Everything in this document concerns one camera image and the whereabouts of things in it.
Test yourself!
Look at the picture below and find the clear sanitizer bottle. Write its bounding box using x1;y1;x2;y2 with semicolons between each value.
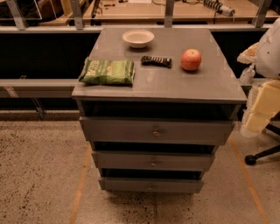
239;63;256;84

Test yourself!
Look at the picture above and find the white bowl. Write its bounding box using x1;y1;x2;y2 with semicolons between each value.
122;30;154;49

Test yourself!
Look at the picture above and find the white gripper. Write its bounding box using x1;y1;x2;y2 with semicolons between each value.
237;42;280;133

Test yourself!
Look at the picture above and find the green jalapeno chip bag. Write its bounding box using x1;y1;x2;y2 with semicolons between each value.
79;59;135;86

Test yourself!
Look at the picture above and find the white coiled tool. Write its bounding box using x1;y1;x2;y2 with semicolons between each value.
203;0;235;17

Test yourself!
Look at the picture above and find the bottom grey drawer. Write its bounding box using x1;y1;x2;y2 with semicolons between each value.
99;178;204;193

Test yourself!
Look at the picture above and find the black office chair base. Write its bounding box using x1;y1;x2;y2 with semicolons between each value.
244;112;280;166

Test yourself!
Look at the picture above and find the grey drawer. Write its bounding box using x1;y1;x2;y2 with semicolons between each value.
93;150;214;172
99;178;204;193
80;116;234;145

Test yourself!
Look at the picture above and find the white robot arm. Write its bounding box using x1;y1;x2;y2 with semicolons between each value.
237;18;280;137

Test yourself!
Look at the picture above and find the dark snack bar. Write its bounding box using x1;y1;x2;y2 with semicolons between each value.
141;56;172;68

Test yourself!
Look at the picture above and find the grey drawer cabinet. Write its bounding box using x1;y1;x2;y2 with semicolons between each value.
72;28;246;181

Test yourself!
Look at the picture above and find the top grey drawer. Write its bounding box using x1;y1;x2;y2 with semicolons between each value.
80;116;234;145

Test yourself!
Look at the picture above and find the middle grey drawer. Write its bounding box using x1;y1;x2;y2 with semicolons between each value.
93;150;214;172

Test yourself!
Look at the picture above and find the grey metal railing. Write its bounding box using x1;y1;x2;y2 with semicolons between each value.
0;0;280;31

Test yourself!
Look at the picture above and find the red apple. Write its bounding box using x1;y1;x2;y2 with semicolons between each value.
180;49;202;71

